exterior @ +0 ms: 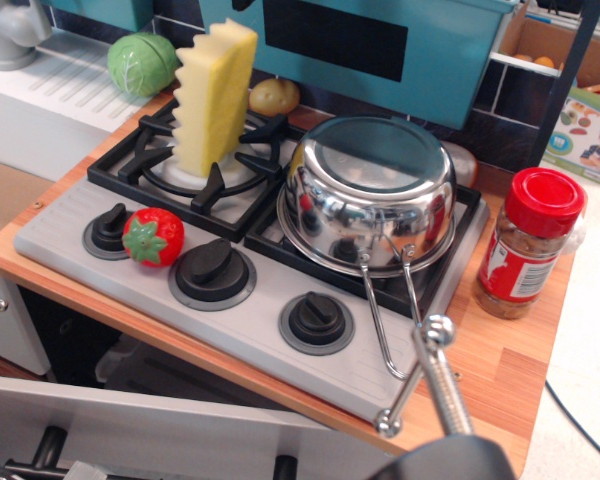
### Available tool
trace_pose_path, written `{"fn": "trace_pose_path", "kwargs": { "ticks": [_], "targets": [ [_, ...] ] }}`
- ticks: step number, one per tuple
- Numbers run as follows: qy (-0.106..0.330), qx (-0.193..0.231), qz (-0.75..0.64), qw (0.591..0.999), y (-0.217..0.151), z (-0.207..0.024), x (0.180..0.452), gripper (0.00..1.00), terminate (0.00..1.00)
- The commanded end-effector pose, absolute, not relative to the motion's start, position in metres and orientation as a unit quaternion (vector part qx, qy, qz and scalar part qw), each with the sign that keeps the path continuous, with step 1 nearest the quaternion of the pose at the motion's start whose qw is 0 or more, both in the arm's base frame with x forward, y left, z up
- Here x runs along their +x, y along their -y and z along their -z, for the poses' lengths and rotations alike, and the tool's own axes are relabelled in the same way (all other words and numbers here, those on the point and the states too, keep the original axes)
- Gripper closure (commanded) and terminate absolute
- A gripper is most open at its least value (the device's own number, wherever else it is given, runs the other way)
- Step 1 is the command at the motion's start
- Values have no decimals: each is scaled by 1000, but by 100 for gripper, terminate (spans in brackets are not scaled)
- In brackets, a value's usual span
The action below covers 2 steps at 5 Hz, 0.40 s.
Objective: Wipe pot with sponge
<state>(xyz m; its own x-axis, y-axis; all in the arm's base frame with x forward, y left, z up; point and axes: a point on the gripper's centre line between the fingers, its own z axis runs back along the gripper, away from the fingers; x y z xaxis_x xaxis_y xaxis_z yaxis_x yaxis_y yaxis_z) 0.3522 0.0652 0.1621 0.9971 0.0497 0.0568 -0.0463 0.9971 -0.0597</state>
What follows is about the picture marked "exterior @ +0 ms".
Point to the cardboard box with toys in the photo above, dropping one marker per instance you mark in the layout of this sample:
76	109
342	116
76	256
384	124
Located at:
534	32

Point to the yellow toy potato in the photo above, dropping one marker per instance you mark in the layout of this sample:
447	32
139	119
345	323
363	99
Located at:
274	96

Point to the grey oven door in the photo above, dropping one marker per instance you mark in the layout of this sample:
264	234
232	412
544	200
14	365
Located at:
156	437

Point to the yellow serrated sponge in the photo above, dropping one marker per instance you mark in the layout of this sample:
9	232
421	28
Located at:
212	97

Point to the red toy strawberry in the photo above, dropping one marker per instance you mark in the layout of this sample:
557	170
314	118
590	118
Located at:
153	237

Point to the toy food picture box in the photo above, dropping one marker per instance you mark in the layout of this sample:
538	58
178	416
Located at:
574	144

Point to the black middle stove knob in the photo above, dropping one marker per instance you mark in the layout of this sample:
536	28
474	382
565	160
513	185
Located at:
212	277

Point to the black right burner grate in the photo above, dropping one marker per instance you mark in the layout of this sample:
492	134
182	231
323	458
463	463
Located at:
434	284

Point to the grey toy faucet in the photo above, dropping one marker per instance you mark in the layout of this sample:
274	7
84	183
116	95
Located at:
22	29

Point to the black metal post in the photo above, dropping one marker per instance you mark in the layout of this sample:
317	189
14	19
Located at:
562	86

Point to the red-lidded spice jar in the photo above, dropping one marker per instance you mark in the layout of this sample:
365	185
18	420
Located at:
531	230

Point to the green toy cabbage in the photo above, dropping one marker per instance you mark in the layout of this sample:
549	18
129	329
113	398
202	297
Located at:
142	64

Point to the black burner grate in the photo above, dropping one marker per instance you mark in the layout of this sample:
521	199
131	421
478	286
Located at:
434	284
180	170

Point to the chrome metal clamp rod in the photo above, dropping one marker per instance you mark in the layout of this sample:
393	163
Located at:
436	333

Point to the black stove knob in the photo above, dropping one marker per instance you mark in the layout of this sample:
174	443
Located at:
212	277
316	324
102	237

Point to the black left burner grate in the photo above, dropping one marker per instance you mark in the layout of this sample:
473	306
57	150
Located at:
180	170

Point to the grey toy stove top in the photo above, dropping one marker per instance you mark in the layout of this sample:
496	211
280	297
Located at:
361	372

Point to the upside-down stainless steel pot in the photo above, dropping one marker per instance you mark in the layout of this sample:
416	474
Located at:
371	197

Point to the black right stove knob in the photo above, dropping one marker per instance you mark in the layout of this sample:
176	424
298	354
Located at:
316	324

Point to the black left stove knob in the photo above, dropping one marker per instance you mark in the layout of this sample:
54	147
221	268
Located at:
102	237

